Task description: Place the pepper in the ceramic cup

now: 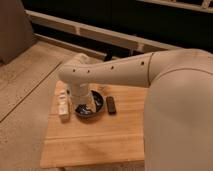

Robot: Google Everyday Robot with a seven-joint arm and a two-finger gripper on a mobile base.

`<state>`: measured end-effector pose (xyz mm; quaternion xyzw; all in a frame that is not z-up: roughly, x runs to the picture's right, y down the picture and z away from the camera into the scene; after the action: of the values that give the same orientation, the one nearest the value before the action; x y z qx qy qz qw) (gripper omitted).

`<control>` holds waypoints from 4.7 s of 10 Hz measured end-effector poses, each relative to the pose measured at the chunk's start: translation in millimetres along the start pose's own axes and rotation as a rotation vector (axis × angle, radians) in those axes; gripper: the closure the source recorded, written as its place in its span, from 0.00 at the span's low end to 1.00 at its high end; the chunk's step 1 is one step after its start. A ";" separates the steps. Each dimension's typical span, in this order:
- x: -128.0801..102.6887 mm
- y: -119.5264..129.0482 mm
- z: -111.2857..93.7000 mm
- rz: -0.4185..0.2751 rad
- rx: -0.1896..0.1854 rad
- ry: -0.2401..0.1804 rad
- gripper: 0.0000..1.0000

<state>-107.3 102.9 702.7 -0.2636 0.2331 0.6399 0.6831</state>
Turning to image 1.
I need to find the brown sofa corner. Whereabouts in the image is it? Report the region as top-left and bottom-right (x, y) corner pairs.
(0, 0), (36, 64)

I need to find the wooden table board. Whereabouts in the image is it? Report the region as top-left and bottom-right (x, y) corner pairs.
(40, 82), (147, 168)

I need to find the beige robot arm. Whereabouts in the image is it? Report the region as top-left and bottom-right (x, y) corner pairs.
(59, 49), (213, 171)

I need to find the black bowl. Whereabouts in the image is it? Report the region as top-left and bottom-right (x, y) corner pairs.
(75, 90), (104, 118)

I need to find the white wooden shelf rail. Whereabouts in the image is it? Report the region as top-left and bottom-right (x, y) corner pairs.
(24, 9), (213, 64)

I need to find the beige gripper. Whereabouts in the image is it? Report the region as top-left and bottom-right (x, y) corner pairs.
(68, 83), (91, 108)

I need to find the white small carton box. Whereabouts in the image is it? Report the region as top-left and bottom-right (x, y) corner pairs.
(58, 89), (69, 122)

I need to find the dark rectangular block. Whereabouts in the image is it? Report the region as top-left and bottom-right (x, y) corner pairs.
(106, 96), (116, 114)

